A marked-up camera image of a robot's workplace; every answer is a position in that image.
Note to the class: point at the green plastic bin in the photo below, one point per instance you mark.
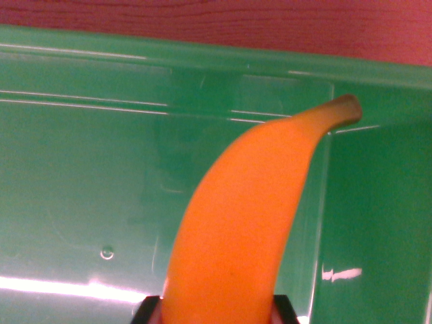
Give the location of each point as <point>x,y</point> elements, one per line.
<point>84,168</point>

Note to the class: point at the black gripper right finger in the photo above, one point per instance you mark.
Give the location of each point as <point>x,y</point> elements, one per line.
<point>285,308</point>

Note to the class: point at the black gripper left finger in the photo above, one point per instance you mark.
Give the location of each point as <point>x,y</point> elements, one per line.
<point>146,310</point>

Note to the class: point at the yellow banana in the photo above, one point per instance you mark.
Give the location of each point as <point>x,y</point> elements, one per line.
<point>243,209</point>

